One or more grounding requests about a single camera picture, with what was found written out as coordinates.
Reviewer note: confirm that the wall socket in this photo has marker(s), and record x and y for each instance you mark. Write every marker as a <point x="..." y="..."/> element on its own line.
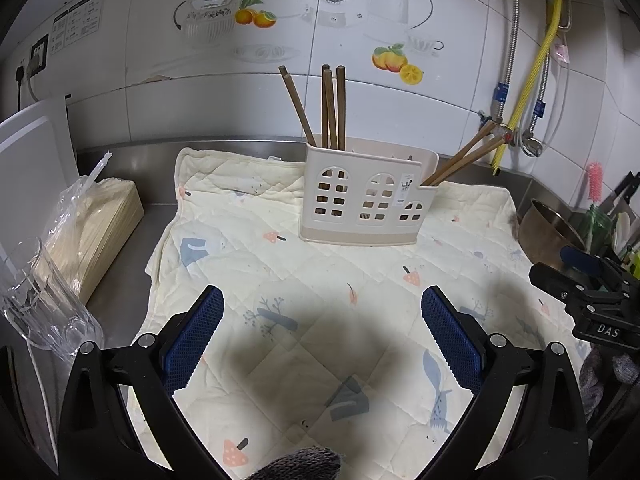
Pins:
<point x="39" y="54"/>

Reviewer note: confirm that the thin clear tube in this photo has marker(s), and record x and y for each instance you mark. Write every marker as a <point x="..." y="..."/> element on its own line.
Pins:
<point x="568" y="90"/>

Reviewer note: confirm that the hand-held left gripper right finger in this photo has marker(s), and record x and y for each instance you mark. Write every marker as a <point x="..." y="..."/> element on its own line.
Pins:
<point x="450" y="340"/>

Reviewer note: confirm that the tissue pack in plastic wrap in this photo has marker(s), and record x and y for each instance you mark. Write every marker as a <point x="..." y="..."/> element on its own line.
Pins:
<point x="100" y="220"/>

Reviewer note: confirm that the cream plastic utensil holder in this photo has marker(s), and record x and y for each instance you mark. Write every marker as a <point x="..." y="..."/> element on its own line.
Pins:
<point x="357" y="232"/>

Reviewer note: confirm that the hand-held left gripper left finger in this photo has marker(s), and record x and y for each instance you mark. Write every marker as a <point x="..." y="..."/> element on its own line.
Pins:
<point x="197" y="340"/>

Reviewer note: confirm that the white wall label sticker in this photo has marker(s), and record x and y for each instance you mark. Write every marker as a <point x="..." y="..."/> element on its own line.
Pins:
<point x="77" y="20"/>

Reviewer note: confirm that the metal water valve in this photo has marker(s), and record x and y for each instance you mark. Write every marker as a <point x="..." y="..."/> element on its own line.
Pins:
<point x="532" y="145"/>

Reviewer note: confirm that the white plastic spoon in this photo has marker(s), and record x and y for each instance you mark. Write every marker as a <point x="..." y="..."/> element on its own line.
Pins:
<point x="622" y="230"/>

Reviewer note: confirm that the cream quilted printed mat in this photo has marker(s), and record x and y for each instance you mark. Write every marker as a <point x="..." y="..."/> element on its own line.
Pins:
<point x="320" y="280"/>

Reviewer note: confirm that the person's right hand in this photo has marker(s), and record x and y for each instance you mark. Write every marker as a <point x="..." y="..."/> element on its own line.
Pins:
<point x="625" y="365"/>

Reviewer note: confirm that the white cutting board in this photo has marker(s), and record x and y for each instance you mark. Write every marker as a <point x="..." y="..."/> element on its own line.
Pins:
<point x="30" y="160"/>

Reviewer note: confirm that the green glass bottle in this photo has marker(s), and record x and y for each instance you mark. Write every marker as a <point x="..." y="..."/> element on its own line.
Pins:
<point x="597" y="230"/>

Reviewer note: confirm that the brown wooden chopstick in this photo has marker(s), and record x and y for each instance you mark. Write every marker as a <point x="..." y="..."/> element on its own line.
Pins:
<point x="475" y="157"/>
<point x="325" y="67"/>
<point x="328" y="110"/>
<point x="297" y="110"/>
<point x="341" y="110"/>
<point x="465" y="148"/>

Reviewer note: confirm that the pink bottle brush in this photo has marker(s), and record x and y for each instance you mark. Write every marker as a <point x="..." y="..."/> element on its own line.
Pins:
<point x="594" y="182"/>

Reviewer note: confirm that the person's left hand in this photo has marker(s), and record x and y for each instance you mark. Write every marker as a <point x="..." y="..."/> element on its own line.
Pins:
<point x="305" y="465"/>

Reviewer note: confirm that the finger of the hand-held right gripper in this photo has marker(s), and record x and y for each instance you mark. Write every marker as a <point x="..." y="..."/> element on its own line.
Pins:
<point x="580" y="260"/>
<point x="550" y="280"/>

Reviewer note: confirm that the stainless steel bowl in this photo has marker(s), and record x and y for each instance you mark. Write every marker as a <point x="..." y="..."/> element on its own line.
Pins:
<point x="545" y="230"/>

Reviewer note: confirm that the clear glass cup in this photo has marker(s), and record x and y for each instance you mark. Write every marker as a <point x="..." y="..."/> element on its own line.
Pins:
<point x="35" y="285"/>

